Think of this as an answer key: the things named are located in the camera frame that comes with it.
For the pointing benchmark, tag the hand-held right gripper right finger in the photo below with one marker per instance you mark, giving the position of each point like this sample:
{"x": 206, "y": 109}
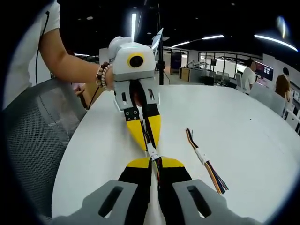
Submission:
{"x": 199, "y": 201}

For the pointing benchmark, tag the wooden cabinet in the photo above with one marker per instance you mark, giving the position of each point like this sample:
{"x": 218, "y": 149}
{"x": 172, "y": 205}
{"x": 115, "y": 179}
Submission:
{"x": 184, "y": 74}

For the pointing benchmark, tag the person's left hand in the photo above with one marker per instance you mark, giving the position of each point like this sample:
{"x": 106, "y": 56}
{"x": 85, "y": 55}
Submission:
{"x": 110, "y": 80}

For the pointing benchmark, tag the dark standing banner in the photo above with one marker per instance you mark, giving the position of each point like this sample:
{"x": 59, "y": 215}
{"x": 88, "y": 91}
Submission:
{"x": 175, "y": 63}

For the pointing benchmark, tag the black tripod stand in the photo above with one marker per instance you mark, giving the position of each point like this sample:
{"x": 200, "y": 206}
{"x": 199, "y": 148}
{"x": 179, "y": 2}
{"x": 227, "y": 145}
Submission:
{"x": 161, "y": 63}

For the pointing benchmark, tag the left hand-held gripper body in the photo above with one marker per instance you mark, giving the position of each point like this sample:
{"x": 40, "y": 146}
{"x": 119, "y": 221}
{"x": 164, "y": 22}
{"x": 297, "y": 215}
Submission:
{"x": 124, "y": 68}

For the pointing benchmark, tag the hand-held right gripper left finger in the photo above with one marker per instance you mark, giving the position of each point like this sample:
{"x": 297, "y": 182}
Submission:
{"x": 110, "y": 199}

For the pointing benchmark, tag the long ceiling light strip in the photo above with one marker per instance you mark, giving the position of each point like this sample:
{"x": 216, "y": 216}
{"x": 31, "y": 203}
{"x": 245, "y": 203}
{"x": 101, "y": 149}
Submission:
{"x": 180, "y": 44}
{"x": 276, "y": 42}
{"x": 212, "y": 37}
{"x": 134, "y": 25}

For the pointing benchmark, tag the white tilted panel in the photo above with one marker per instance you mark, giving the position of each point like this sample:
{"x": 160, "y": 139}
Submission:
{"x": 157, "y": 39}

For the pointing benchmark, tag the brown cardboard box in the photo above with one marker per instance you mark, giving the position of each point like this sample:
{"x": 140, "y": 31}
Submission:
{"x": 90, "y": 93}

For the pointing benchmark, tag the dark wall monitor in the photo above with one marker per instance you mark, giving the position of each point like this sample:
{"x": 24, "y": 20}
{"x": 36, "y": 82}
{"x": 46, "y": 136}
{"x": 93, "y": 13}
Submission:
{"x": 264, "y": 70}

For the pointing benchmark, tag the grey mesh office chair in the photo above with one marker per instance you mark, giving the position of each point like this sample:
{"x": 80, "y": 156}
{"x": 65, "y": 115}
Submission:
{"x": 35, "y": 140}

